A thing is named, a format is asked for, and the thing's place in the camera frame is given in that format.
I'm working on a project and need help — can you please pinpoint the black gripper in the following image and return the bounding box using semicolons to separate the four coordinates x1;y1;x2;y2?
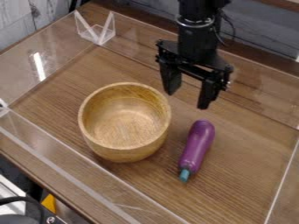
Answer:
156;17;234;109

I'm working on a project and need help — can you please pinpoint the black cable loop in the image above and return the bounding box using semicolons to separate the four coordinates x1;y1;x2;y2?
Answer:
0;195;43;224

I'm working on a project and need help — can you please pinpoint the purple toy eggplant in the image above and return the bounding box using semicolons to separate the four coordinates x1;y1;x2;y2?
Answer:
179;120;215;182

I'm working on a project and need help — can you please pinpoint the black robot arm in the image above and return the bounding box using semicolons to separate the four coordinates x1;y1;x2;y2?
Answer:
156;0;234;109

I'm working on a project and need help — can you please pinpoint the brown wooden bowl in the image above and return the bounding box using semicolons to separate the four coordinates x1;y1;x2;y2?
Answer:
77;82;172;163

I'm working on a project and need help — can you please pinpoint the clear acrylic tray enclosure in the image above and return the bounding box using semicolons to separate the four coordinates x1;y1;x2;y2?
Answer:
0;8;299;224

